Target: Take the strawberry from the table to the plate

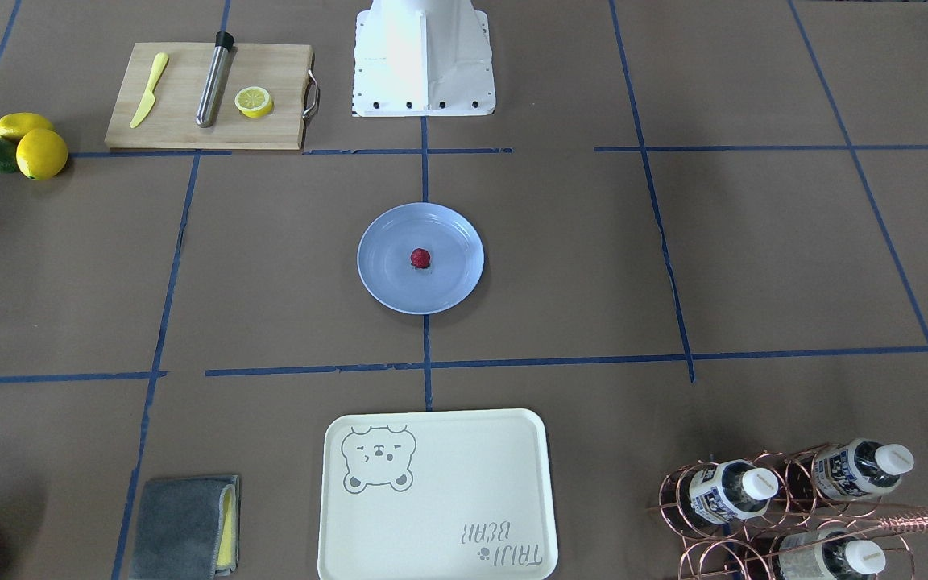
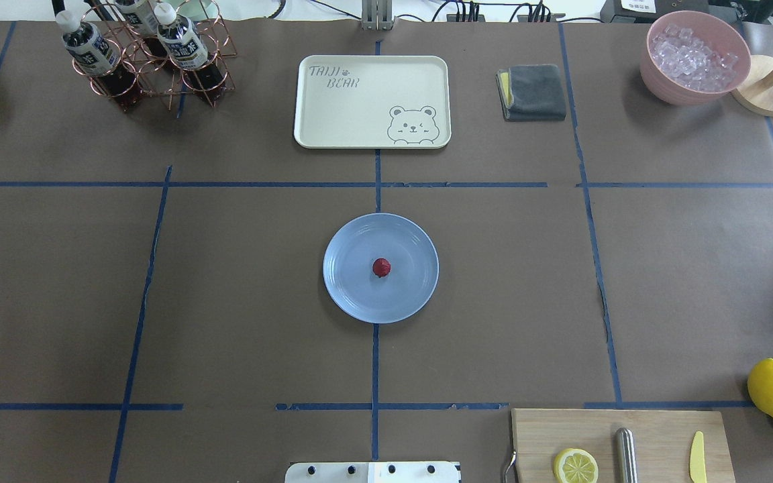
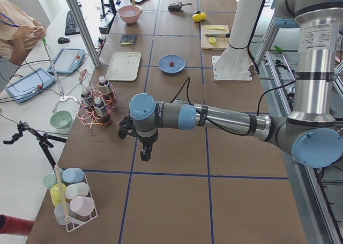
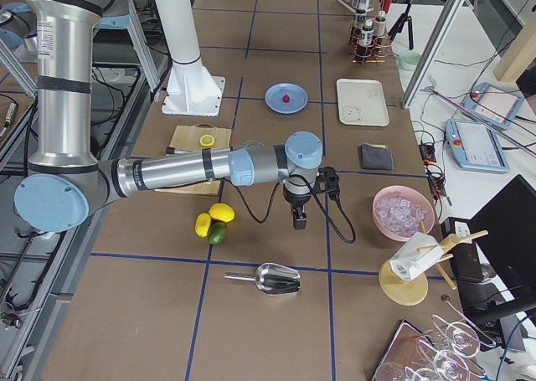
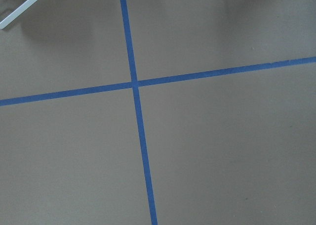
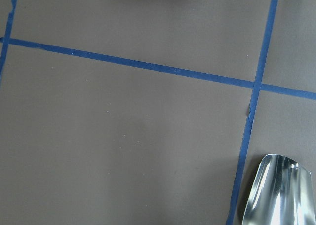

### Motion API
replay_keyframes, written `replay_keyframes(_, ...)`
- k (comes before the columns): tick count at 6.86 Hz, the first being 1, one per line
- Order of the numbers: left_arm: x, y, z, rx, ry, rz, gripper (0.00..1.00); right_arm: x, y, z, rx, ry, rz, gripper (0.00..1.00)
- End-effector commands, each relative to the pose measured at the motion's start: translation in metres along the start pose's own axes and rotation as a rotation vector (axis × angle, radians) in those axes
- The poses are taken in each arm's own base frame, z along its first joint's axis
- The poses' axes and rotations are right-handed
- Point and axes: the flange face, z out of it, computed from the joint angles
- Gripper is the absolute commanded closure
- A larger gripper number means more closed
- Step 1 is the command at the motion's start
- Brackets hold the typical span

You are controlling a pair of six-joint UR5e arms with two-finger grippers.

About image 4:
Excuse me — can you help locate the yellow lemon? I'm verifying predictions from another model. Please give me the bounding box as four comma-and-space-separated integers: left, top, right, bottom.
209, 203, 235, 223
194, 213, 212, 238

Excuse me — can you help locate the blue round plate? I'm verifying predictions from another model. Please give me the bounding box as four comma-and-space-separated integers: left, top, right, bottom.
265, 83, 308, 115

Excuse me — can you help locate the cream bear tray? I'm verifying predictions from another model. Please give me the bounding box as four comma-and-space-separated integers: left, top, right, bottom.
336, 79, 389, 127

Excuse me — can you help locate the half lemon slice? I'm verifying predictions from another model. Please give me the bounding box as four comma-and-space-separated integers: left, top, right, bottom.
199, 134, 215, 148

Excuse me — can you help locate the green lime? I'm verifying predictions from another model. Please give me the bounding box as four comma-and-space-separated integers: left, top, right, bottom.
207, 222, 228, 245

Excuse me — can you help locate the green bowl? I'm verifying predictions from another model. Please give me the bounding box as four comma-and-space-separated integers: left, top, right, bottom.
398, 50, 421, 71

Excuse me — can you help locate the wooden paper towel stand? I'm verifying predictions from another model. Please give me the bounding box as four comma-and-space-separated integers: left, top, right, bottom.
379, 230, 488, 306

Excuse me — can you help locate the copper wire bottle rack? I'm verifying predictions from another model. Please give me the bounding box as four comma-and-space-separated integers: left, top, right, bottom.
348, 9, 391, 64

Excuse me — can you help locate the blue teach pendant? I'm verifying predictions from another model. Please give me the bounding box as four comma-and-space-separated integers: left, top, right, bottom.
462, 82, 523, 130
445, 119, 510, 173

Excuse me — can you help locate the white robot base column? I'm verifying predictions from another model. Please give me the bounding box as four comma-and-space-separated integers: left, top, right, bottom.
155, 0, 225, 116

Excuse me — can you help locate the black tripod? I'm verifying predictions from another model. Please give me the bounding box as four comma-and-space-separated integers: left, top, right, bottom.
388, 0, 414, 50

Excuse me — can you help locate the wooden cutting board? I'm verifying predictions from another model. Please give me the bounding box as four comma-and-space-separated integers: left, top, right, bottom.
157, 125, 232, 196

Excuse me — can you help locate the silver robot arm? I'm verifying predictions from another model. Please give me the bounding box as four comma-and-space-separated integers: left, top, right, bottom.
14, 0, 322, 233

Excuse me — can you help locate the dark drink bottle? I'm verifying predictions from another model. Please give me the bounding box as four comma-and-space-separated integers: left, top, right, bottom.
358, 19, 374, 48
374, 10, 386, 37
353, 8, 367, 29

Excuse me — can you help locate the pink bowl with ice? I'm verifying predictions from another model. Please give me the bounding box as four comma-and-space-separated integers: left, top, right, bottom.
372, 185, 436, 241

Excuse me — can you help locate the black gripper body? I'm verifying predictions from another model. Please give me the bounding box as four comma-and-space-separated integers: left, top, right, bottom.
283, 190, 311, 220

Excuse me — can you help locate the metal scoop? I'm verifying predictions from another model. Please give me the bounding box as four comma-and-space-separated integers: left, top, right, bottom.
224, 263, 302, 296

